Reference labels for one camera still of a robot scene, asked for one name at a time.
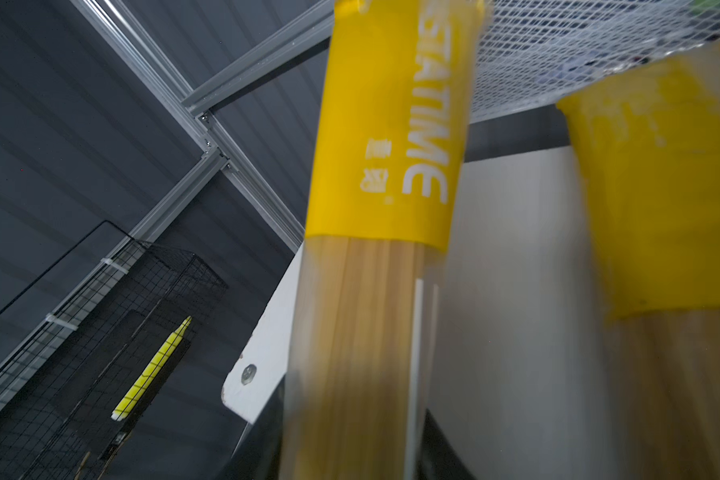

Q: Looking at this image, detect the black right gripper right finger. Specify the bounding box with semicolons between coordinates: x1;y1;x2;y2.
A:
419;410;476;480

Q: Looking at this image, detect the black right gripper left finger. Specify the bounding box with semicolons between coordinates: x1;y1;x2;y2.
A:
215;377;285;480

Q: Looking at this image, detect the yellow Pastatime bag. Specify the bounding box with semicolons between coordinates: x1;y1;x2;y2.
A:
557;40;720;479
279;1;492;479

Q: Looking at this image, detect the white two-tier shelf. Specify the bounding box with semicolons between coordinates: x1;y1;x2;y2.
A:
222;147;629;479

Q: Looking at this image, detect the yellow marker pen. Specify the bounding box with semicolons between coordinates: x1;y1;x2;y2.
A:
110;316;193;421

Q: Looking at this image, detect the black wire basket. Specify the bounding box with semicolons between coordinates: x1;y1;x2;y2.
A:
0;223;235;479

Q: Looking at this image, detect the white wire mesh basket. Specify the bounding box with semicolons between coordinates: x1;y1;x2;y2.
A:
471;1;720;122

